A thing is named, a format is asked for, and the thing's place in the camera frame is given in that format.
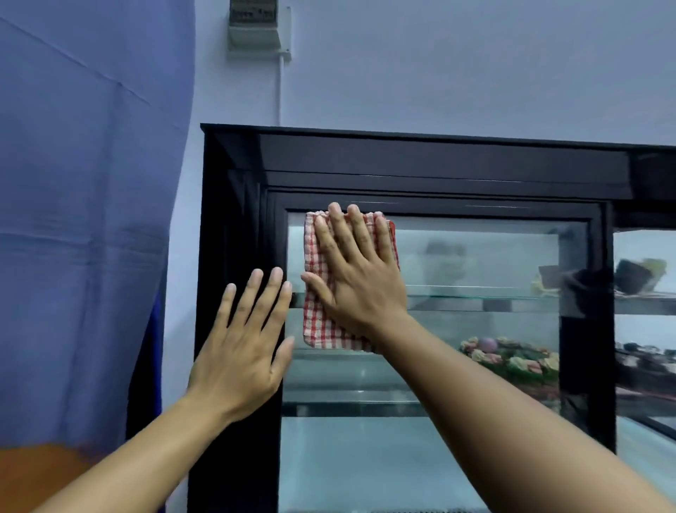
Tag person's right hand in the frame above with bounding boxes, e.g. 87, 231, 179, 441
300, 202, 410, 355

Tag person's left hand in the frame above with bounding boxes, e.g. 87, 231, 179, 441
186, 267, 295, 424

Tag red white checked cloth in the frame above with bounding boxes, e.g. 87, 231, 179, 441
302, 210, 397, 354

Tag person's right forearm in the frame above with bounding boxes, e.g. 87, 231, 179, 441
370, 312, 676, 513

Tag person's left forearm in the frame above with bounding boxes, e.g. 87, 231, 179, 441
32, 394, 233, 513

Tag glass shelf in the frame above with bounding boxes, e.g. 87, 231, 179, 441
288, 288, 562, 314
281, 388, 430, 419

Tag black glass display cabinet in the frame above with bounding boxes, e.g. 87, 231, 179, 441
187, 123, 676, 513

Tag blue curtain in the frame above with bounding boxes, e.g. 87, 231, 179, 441
0, 0, 197, 458

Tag flower decorated cake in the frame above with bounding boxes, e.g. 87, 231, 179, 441
458, 335, 561, 388

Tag white electrical box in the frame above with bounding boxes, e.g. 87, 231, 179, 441
227, 0, 293, 59

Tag orange object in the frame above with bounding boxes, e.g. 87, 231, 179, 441
0, 443, 102, 513

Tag black pot with green plant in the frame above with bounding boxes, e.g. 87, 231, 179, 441
615, 257, 668, 295

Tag dark decorated cake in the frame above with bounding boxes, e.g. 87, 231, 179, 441
615, 342, 676, 394

